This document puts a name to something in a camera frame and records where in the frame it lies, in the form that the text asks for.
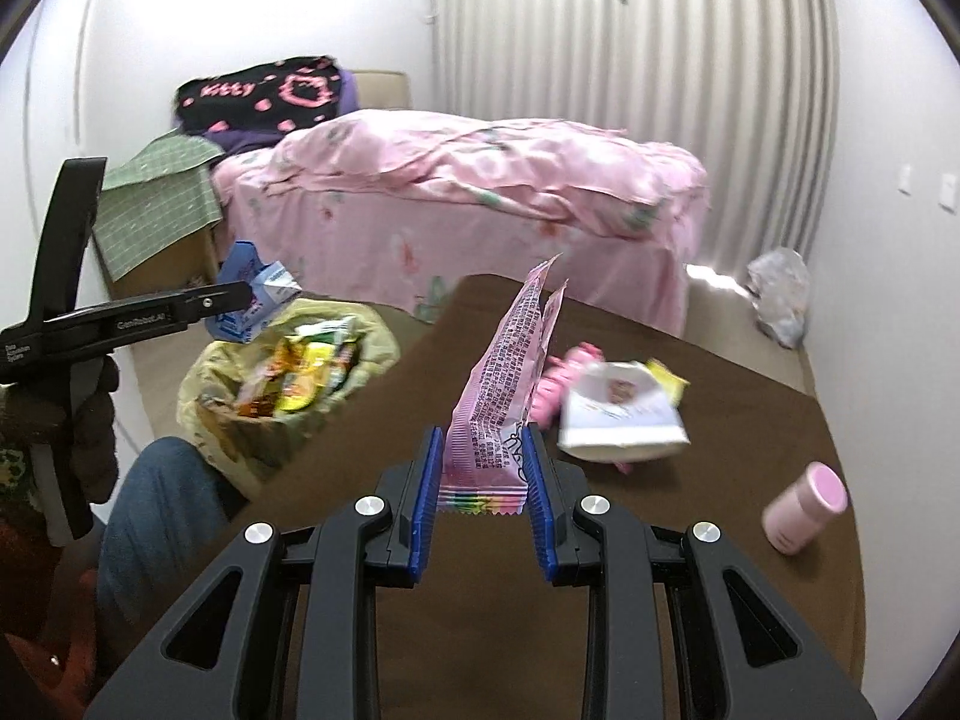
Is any pink snack packet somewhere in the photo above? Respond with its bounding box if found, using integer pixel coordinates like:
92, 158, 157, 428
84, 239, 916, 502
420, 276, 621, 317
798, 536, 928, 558
438, 260, 565, 515

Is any white paper food bag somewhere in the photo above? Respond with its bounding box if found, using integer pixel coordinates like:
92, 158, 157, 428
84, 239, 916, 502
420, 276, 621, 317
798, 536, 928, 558
556, 362, 690, 466

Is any blue white milk carton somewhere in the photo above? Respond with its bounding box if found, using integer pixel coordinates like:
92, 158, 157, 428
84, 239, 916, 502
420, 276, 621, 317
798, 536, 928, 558
205, 239, 301, 343

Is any yellow trash bag bin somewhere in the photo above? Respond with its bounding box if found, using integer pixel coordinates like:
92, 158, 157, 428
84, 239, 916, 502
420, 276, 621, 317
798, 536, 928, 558
178, 298, 400, 499

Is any gloved left hand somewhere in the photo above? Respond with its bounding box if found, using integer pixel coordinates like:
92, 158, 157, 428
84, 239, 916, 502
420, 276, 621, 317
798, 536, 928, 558
2, 358, 119, 546

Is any pink rolled towel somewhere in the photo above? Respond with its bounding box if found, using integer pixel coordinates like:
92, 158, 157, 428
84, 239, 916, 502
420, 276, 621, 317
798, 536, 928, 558
527, 343, 628, 473

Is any blue jeans leg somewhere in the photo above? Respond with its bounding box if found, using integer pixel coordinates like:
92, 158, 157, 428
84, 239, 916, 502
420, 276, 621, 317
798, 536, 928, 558
96, 437, 247, 656

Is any yellow chips packet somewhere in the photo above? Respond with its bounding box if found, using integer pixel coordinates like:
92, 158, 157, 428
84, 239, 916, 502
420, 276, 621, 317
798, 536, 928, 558
275, 340, 358, 413

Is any pink tumbler bottle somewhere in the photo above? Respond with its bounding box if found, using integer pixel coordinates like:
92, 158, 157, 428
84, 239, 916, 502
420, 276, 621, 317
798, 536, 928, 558
761, 461, 850, 556

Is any pink floral quilt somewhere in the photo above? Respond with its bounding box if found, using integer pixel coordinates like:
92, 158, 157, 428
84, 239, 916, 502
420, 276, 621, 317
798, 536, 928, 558
212, 109, 709, 335

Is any black pink kitty pillow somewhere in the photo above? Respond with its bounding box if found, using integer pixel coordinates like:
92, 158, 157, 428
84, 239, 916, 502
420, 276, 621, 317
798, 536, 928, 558
174, 55, 359, 135

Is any crumpled white plastic bag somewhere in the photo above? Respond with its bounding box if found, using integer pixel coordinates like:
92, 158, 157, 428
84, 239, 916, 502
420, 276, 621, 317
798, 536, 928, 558
747, 247, 812, 349

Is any white wall switch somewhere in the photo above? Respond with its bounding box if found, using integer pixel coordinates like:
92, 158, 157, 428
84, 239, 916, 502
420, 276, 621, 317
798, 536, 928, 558
896, 164, 913, 197
937, 172, 960, 215

